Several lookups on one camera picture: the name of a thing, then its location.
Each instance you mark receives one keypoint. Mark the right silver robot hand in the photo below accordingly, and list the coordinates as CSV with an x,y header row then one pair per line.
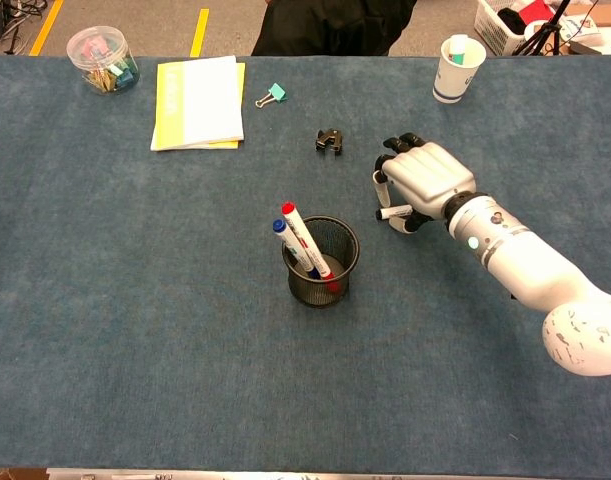
x,y
425,170

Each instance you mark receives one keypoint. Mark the black capped white marker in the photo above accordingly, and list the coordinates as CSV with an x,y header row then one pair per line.
x,y
398,210

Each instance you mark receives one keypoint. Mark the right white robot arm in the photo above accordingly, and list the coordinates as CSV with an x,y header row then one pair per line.
x,y
535,270

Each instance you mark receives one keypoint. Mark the red-capped white marker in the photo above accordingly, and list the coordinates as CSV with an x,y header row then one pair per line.
x,y
298,226

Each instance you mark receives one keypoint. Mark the blue capped marker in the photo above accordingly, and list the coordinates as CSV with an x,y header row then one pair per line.
x,y
284,234

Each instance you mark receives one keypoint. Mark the black mesh pen holder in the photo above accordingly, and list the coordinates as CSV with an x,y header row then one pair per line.
x,y
310,296

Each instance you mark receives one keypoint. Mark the white paper cup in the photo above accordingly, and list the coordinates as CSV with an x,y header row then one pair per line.
x,y
455,80

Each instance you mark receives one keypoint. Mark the white glue stick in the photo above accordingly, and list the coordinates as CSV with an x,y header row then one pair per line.
x,y
458,47

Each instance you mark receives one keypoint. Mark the white plastic basket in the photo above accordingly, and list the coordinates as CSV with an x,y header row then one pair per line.
x,y
495,25

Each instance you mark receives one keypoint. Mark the teal binder clip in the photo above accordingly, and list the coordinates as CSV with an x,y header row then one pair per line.
x,y
278,93

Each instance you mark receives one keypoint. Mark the person in black clothes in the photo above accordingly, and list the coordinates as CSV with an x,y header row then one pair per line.
x,y
330,25

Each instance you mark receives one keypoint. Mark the black tripod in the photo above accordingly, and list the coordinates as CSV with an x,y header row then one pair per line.
x,y
547,25

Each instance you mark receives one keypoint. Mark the white booklet with yellow band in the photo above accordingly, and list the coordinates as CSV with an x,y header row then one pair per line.
x,y
205,100

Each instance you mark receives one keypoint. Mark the brown cardboard box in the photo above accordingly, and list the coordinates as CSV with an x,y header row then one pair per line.
x,y
600,10

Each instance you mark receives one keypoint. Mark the blue felt table mat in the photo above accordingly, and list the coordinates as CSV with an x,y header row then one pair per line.
x,y
135,300

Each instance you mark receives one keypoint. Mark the clear plastic jar of clips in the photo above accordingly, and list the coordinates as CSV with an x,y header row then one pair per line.
x,y
102,62

